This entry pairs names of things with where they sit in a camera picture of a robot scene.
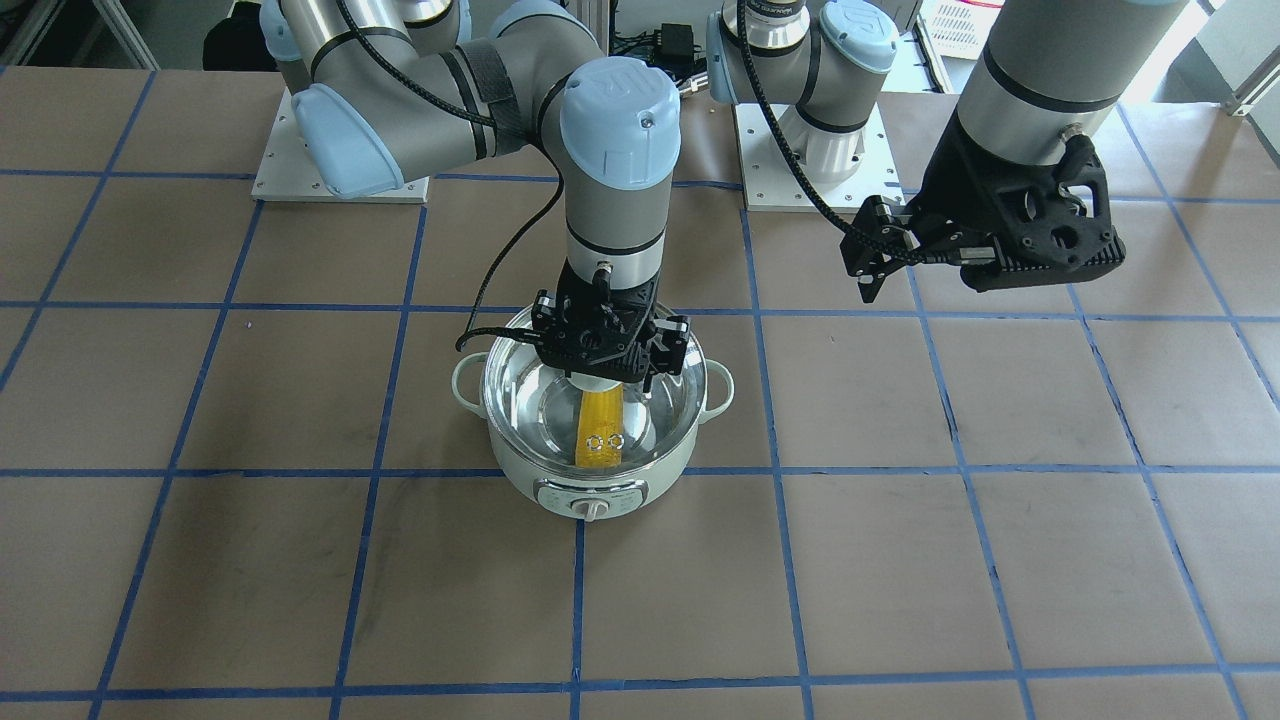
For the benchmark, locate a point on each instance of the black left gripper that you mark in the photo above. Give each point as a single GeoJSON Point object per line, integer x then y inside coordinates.
{"type": "Point", "coordinates": [950, 190]}

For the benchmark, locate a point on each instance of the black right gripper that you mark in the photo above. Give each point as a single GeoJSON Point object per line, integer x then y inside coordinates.
{"type": "Point", "coordinates": [672, 343]}

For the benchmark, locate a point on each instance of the yellow corn cob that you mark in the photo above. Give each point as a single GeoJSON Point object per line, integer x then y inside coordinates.
{"type": "Point", "coordinates": [600, 433]}

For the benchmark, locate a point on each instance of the glass pot lid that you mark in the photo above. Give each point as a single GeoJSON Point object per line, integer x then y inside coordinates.
{"type": "Point", "coordinates": [533, 410]}

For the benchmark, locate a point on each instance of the white electric cooking pot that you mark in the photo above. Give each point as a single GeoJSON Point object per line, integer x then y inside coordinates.
{"type": "Point", "coordinates": [611, 497]}

